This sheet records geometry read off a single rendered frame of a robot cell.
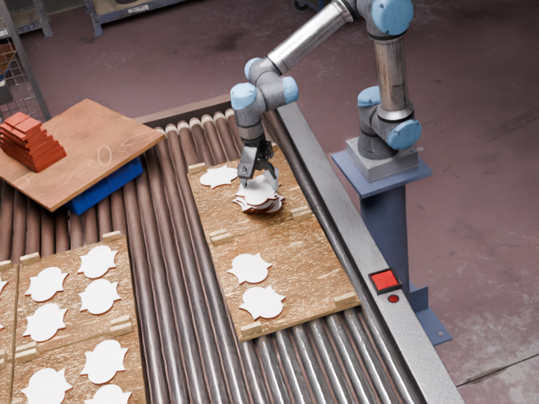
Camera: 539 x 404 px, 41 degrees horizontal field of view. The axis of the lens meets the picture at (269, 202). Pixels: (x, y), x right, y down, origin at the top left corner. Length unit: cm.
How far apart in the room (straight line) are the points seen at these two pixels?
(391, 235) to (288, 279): 71
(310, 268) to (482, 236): 160
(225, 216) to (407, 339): 76
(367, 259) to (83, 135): 121
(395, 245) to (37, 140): 136
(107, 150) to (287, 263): 86
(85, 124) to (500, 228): 200
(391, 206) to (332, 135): 175
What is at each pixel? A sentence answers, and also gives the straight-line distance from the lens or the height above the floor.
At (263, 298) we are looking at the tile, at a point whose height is 95.
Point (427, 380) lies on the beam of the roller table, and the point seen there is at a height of 91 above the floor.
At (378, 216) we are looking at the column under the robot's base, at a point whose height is 69.
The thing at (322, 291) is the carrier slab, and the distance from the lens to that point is 204.
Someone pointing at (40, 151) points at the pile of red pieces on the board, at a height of 111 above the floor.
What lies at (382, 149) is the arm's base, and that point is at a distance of 247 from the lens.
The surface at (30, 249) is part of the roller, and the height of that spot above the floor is 92.
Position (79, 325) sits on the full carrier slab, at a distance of 216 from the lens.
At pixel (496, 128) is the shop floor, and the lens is 430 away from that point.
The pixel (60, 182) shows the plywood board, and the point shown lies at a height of 104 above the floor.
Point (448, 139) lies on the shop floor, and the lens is 421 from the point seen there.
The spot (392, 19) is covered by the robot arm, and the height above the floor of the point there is 151.
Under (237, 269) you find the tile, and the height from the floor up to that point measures 95.
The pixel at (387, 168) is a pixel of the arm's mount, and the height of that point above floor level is 91.
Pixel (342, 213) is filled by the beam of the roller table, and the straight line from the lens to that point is 231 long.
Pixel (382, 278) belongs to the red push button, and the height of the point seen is 93.
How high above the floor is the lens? 241
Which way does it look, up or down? 38 degrees down
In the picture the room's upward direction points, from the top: 11 degrees counter-clockwise
